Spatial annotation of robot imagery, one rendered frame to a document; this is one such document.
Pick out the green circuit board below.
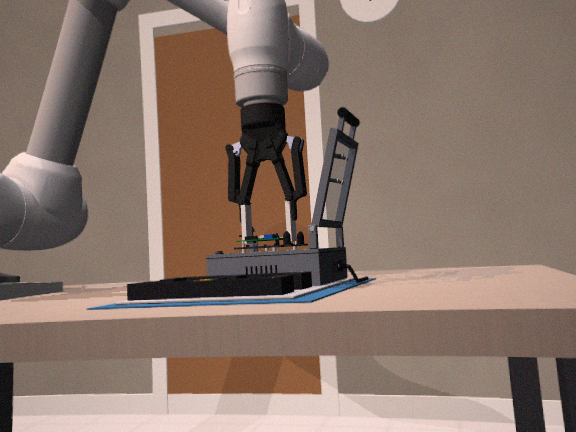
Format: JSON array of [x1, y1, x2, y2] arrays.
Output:
[[239, 234, 283, 242]]

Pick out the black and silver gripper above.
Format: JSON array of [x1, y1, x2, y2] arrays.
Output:
[[225, 103, 307, 241]]

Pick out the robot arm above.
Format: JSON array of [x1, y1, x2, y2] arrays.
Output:
[[0, 0, 329, 251]]

